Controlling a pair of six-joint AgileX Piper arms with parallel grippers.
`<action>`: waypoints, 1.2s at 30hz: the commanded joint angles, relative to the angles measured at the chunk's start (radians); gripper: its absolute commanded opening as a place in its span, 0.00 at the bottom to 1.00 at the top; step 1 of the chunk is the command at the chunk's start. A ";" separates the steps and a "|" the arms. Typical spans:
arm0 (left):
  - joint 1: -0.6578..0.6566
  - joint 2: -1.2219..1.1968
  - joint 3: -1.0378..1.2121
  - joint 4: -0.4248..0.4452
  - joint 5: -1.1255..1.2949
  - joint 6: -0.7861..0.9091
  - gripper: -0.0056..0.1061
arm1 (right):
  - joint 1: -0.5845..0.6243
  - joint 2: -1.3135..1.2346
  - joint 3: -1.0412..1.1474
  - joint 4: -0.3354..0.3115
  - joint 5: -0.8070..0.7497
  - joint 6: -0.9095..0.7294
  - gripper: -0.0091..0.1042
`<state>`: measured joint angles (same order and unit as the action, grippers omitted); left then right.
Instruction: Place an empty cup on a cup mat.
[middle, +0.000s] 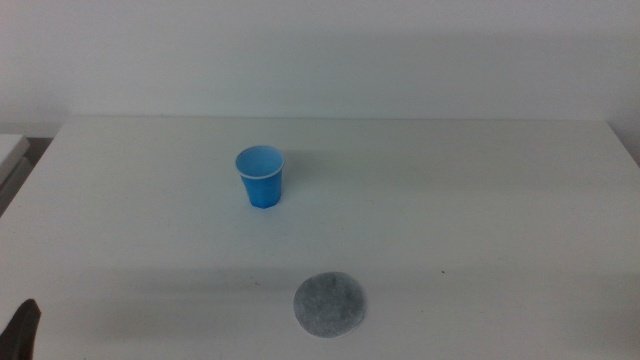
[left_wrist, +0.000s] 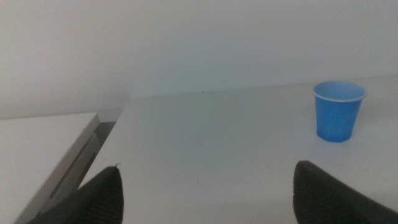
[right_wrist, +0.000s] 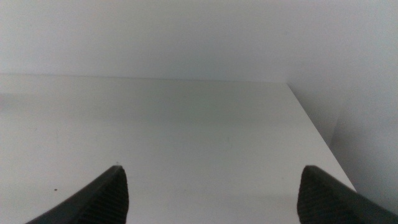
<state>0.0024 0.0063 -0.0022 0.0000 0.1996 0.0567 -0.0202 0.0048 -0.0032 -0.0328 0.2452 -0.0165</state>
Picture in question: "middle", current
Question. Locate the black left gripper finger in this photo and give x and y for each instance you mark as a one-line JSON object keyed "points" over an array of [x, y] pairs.
{"points": [[20, 332]]}

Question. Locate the blue plastic cup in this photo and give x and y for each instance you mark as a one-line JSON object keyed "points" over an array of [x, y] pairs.
{"points": [[262, 187]]}

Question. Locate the round grey felt cup mat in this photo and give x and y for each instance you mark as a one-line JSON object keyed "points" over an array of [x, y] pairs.
{"points": [[329, 305]]}

